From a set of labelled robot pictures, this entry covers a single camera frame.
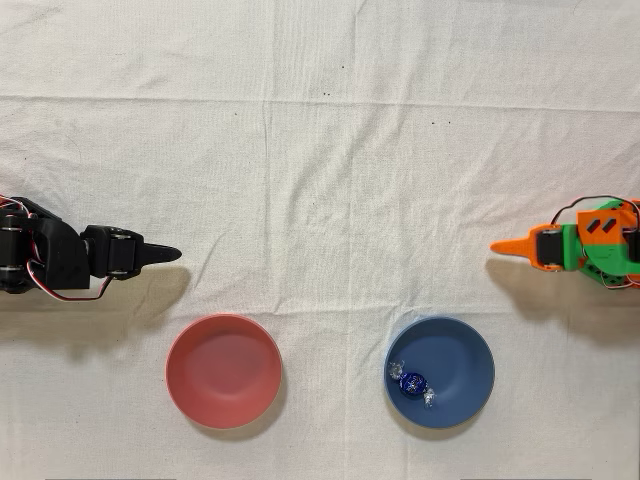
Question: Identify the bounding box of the blue candy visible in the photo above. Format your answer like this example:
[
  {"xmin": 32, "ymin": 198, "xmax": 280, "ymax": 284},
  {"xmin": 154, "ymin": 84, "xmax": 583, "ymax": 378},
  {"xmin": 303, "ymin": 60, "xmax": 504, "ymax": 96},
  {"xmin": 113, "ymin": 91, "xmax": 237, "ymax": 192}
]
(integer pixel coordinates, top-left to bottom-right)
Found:
[{"xmin": 388, "ymin": 359, "xmax": 437, "ymax": 410}]

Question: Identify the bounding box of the pink bowl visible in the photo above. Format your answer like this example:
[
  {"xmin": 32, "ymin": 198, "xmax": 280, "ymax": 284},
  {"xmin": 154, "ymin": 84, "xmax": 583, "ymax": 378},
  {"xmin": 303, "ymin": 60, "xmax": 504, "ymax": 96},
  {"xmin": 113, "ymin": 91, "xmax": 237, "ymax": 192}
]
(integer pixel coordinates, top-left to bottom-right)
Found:
[{"xmin": 165, "ymin": 313, "xmax": 284, "ymax": 430}]

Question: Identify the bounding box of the blue bowl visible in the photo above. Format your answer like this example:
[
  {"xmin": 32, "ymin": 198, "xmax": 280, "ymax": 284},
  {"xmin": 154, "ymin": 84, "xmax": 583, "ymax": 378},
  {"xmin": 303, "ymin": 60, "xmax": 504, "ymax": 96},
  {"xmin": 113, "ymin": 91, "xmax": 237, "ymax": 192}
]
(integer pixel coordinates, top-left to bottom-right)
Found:
[{"xmin": 383, "ymin": 315, "xmax": 496, "ymax": 430}]

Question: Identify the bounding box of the orange gripper servo cable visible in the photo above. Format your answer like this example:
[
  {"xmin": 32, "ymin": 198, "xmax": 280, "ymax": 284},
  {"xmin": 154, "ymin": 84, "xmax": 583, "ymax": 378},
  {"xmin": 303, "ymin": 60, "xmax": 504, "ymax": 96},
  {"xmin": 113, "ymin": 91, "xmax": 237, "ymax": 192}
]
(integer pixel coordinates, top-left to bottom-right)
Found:
[{"xmin": 549, "ymin": 195, "xmax": 640, "ymax": 226}]

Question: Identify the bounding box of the red white servo cable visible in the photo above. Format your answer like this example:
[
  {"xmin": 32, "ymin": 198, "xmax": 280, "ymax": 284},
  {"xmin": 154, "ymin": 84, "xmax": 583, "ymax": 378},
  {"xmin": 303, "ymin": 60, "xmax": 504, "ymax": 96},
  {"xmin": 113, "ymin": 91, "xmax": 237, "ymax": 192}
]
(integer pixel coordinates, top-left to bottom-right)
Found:
[{"xmin": 0, "ymin": 194, "xmax": 39, "ymax": 219}]

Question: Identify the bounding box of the white tablecloth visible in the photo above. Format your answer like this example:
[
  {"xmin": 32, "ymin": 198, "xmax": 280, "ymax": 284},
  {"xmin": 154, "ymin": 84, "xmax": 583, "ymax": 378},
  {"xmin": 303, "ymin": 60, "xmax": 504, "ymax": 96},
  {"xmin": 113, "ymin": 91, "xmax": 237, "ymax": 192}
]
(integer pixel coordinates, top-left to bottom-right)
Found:
[{"xmin": 0, "ymin": 0, "xmax": 640, "ymax": 480}]

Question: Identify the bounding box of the black gripper servo cable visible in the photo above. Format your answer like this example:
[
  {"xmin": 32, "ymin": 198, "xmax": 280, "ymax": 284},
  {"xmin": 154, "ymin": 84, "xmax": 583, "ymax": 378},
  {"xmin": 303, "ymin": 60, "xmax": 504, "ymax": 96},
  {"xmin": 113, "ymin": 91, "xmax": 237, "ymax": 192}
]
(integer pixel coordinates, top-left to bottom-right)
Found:
[{"xmin": 27, "ymin": 257, "xmax": 115, "ymax": 302}]

